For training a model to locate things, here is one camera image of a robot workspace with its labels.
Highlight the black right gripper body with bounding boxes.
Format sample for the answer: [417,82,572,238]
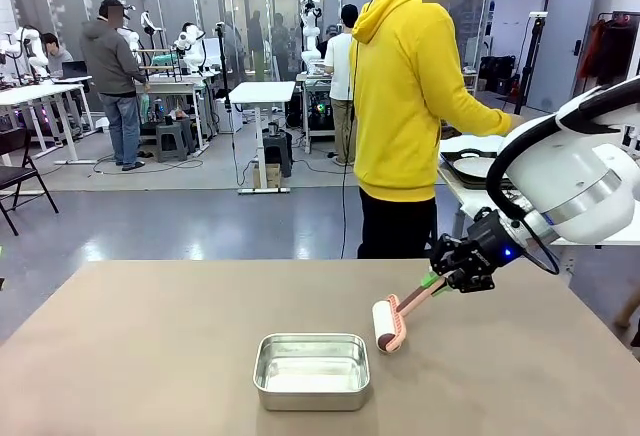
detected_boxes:
[462,209,519,280]

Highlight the pink lint roller maroon handle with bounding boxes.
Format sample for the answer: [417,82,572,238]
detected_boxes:
[372,278,450,356]

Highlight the person's right forearm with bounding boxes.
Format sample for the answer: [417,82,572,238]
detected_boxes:
[439,89,514,136]

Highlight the white side table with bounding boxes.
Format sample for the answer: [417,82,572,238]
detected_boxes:
[437,134,640,260]

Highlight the person in yellow hoodie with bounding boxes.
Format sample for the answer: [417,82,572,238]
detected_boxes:
[349,0,525,260]

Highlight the black bag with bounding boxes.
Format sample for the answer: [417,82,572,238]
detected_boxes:
[479,55,519,95]

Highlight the black tripod stand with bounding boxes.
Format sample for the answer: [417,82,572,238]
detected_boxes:
[499,11,550,117]

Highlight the rectangular metal tray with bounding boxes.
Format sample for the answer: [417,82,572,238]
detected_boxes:
[253,333,372,412]

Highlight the grey plastic stool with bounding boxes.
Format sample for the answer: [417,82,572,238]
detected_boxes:
[155,120,196,163]
[263,130,294,178]

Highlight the person in white shirt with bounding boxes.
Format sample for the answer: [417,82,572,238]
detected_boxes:
[327,4,359,166]

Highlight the orange hanging jacket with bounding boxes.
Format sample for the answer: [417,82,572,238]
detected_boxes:
[579,20,606,82]

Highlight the black clothes rack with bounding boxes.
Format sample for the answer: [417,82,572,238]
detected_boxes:
[579,10,640,90]

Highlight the small white standing desk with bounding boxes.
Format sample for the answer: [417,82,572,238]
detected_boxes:
[228,80,297,195]

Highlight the person in grey hoodie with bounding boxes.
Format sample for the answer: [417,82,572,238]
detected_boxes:
[79,0,150,172]

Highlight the long white desk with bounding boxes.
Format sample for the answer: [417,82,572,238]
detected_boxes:
[0,75,97,165]

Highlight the black folding chair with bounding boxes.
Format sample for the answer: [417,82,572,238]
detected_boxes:
[0,128,60,236]

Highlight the seated person in grey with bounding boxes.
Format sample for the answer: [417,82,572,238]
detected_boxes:
[42,32,76,80]

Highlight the thin black right gripper cable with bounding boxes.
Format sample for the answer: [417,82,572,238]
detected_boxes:
[519,225,561,276]

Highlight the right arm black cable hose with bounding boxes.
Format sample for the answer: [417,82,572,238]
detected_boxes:
[485,75,640,218]

